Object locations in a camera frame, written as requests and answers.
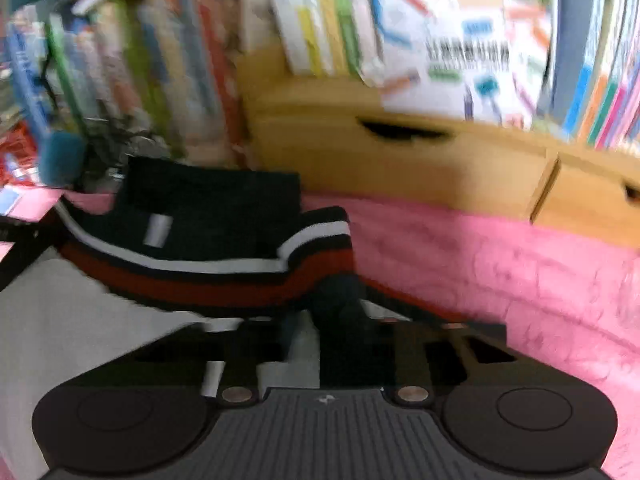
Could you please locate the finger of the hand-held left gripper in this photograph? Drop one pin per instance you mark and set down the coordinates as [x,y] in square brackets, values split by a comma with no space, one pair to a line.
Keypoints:
[35,245]

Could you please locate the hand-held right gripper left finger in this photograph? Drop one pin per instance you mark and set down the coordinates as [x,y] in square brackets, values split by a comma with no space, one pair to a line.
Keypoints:
[240,360]

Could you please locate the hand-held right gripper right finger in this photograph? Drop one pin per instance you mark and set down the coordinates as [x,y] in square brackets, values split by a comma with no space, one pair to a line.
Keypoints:
[410,360]

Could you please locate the navy white striped jacket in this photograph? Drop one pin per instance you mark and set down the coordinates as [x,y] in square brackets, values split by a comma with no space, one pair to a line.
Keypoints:
[200,220]

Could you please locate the red box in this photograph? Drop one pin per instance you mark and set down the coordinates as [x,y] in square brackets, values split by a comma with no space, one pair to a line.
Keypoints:
[17,157]

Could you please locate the blue plush toy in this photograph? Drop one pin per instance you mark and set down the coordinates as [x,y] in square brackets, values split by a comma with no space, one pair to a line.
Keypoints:
[62,157]

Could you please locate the pink blanket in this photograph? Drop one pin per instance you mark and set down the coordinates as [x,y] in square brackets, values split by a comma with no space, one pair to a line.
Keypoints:
[500,270]

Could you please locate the wooden drawer cabinet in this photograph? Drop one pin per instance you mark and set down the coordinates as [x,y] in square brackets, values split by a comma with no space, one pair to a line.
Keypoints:
[450,170]

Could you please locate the row of colourful books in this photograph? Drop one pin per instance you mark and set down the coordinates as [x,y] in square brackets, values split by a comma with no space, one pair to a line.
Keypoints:
[150,60]

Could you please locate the large white picture book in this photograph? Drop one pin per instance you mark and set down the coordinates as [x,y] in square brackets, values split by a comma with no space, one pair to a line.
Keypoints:
[465,50]

